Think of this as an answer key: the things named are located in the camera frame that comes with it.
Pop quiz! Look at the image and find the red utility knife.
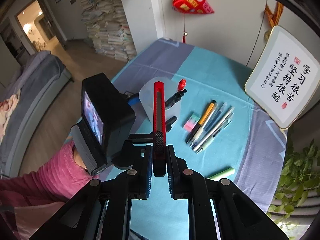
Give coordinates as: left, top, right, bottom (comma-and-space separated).
152, 81, 167, 177

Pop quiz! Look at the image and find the frosted translucent plastic cup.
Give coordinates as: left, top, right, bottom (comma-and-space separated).
138, 76, 182, 124

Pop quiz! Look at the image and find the blue clear gel pen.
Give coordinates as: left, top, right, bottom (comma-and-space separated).
190, 102, 227, 147

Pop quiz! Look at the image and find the red pen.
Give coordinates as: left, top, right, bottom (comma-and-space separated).
177, 79, 186, 91

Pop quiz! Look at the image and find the white clear gel pen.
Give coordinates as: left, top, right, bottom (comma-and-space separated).
193, 107, 234, 152

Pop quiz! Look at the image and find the pale green correction tape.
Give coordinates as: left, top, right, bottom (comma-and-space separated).
208, 167, 235, 181

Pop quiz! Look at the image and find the clear capped gel pen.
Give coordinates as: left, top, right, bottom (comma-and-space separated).
196, 118, 232, 154

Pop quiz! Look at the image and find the pink sleeved forearm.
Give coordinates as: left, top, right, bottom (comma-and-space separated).
1, 140, 93, 239

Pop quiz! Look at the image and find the pink green eraser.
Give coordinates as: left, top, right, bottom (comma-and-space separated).
183, 113, 200, 132

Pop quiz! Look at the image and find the teal and grey tablecloth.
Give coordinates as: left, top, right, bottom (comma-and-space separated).
111, 38, 287, 239

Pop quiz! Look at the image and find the yellow black pen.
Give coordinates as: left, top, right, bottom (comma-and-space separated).
186, 100, 216, 145

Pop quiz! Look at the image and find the grey bed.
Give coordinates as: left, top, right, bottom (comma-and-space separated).
1, 51, 72, 178

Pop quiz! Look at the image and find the tall stack of books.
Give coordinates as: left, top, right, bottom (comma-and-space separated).
80, 0, 137, 62

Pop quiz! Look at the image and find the red hanging fabric ornament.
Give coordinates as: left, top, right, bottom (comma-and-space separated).
172, 0, 214, 15

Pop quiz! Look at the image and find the green potted plant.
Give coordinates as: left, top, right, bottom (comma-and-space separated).
267, 140, 319, 239

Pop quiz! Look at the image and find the framed calligraphy sign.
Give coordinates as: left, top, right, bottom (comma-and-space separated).
244, 25, 319, 129

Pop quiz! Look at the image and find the striped ribbon medal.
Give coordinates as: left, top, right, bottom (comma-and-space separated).
264, 2, 284, 41

